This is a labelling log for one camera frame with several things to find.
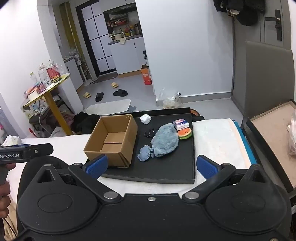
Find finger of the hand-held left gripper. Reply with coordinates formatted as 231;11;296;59
23;143;54;163

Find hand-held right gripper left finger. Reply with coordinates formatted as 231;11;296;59
32;154;123;205

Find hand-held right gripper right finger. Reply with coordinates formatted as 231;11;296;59
182;155;285;205

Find brown cardboard box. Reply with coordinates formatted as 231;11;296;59
83;113;138;168

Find black tray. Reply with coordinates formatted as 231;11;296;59
87;107;196;184

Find light blue fluffy cloth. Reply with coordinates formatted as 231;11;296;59
151;123;179;158

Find blue tissue packet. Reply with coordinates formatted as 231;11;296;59
172;119;190;131

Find person's left hand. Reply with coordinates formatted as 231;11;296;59
0;163;17;219

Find white crumpled plastic bag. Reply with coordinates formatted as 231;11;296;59
2;135;23;146

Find white and red plastic bag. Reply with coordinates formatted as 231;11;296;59
50;126;67;138

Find white fleece blanket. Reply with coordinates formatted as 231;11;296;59
0;118;252;241

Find watermelon slice sponge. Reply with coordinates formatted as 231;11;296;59
177;128;193;141

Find black clothes pile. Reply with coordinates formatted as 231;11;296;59
73;111;101;135

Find small blue fluffy cloth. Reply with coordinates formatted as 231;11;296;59
137;145;156;162

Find yellow round table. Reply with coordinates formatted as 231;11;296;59
22;72;75;136

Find white floor mat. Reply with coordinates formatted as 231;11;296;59
83;99;132;116

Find small black beaded item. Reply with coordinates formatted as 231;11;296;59
143;129;158;139

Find black framed brown board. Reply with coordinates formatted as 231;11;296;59
240;99;296;193

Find clear plastic bag with bowl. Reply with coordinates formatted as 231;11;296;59
157;87;182;109

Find clear plastic bottle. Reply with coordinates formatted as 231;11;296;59
37;63;49;85

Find red box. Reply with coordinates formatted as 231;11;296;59
46;67;62;83

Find small white cabinet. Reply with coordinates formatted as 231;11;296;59
63;57;85;90

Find white standing fan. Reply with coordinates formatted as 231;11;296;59
69;50;93;87

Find orange carton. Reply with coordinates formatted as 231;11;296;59
141;67;152;86

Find grey cabinet panel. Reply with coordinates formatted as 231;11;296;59
231;40;294;119

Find white kitchen cabinet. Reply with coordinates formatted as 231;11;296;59
107;37;147;75

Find black framed sliding door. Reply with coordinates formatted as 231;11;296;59
76;0;118;77

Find black hanging clothes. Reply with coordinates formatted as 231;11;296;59
213;0;258;26

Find black door lock handle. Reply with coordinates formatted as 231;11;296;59
265;10;283;42

